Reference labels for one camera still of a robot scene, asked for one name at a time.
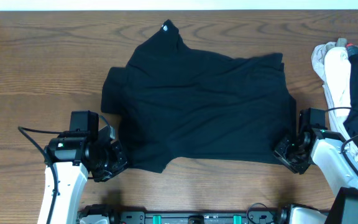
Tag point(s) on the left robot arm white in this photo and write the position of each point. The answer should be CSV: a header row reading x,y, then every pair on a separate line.
x,y
71,162

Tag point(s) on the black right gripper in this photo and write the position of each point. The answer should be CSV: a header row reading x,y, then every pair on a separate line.
x,y
279,153

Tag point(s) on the black t-shirt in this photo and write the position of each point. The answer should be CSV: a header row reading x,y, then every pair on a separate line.
x,y
175,101

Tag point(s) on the white crumpled garment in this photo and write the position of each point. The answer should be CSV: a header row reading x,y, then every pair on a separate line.
x,y
331,63

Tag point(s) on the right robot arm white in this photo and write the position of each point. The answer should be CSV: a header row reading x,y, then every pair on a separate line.
x,y
325,149

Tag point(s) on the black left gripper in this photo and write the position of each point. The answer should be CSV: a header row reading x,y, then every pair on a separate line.
x,y
117,156

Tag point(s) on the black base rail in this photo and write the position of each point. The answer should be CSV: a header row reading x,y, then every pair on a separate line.
x,y
256,213

